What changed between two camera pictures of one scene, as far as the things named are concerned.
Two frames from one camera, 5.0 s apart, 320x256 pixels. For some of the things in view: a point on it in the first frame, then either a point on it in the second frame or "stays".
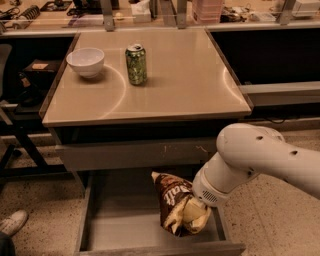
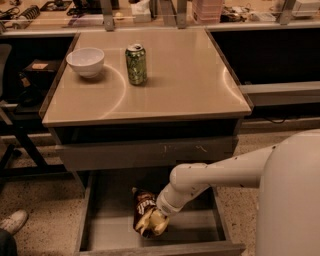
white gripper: [207, 190] → [164, 204]
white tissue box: [141, 12] stays
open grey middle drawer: [120, 215] stays
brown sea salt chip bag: [181, 212] → [145, 204]
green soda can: [135, 55] stays
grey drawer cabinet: [128, 103] stays
